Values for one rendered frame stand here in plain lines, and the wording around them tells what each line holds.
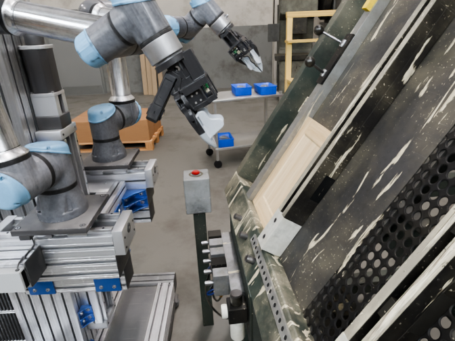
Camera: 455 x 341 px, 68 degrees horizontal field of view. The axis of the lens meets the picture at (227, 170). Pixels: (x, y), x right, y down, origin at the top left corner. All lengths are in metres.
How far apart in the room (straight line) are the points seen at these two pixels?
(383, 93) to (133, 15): 0.65
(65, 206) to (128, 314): 0.98
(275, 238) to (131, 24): 0.71
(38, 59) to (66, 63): 9.26
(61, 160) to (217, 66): 8.81
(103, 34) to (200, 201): 1.02
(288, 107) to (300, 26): 5.97
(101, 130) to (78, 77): 8.98
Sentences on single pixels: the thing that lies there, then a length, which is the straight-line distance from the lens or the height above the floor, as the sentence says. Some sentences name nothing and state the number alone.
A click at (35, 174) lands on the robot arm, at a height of 1.22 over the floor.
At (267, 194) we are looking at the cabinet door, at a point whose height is 0.96.
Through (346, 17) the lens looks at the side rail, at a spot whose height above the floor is 1.58.
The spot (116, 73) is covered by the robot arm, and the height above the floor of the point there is 1.39.
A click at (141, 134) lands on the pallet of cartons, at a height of 0.24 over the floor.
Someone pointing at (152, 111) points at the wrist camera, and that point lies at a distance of 0.74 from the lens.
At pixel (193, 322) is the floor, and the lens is 2.15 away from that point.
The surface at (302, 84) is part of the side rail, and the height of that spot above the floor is 1.31.
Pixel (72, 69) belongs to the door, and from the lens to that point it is 10.53.
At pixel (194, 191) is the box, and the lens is 1.57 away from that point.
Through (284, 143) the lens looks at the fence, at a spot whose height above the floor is 1.13.
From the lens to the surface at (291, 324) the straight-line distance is 0.89.
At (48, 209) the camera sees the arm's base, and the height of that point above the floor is 1.08.
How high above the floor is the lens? 1.56
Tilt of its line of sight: 23 degrees down
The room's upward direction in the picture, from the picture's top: 3 degrees counter-clockwise
